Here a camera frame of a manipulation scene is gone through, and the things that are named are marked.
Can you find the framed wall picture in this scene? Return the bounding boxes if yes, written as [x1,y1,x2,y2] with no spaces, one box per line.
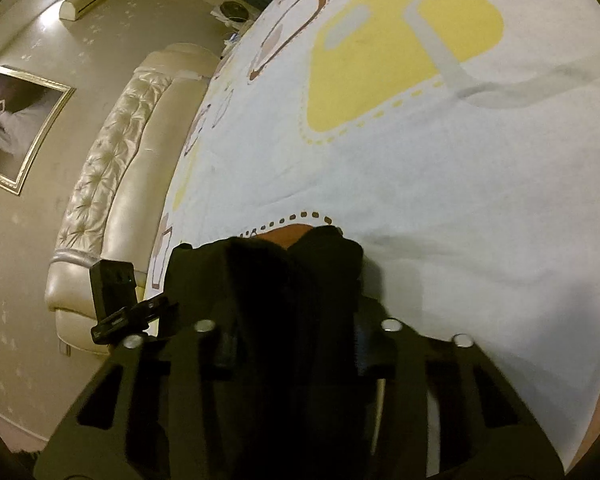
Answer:
[0,65,74,195]

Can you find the cream tufted leather headboard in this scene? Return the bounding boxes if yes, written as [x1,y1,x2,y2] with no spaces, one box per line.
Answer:
[45,42,220,356]

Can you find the white patterned bed sheet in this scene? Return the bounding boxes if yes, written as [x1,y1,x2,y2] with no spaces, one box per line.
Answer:
[147,0,600,463]

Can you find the black pants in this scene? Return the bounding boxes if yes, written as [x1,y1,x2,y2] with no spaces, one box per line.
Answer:
[163,226,363,460]

